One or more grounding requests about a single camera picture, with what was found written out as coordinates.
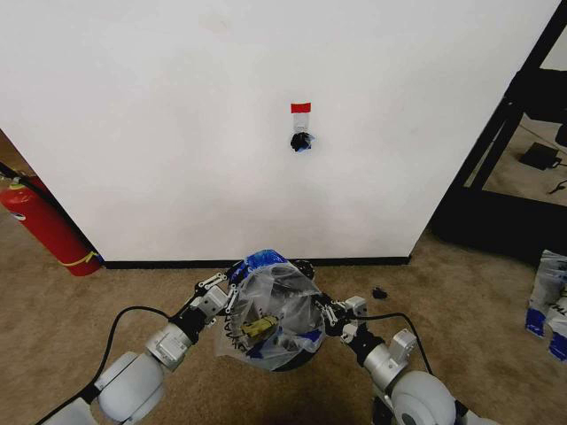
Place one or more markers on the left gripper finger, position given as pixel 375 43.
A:
pixel 212 280
pixel 231 299

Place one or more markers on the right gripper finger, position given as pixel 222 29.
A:
pixel 330 312
pixel 348 332

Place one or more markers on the clear blue printed garbage bag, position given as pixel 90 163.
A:
pixel 283 301

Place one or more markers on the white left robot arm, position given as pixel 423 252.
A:
pixel 128 385

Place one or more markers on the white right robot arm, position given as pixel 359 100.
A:
pixel 416 394

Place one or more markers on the yellow crumpled rubbish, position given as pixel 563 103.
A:
pixel 261 327

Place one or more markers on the small black floor scrap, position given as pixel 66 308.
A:
pixel 379 292

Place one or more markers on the red fire extinguisher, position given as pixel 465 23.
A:
pixel 48 226

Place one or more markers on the clear blue printed plastic bags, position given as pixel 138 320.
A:
pixel 547 296

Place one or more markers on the red tape strip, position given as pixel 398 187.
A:
pixel 300 107

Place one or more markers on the black power adapter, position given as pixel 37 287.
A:
pixel 539 155

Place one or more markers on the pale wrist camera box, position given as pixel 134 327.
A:
pixel 356 305
pixel 212 301

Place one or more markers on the black metal frame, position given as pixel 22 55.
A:
pixel 483 208

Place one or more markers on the clear wall hook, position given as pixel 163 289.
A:
pixel 301 121

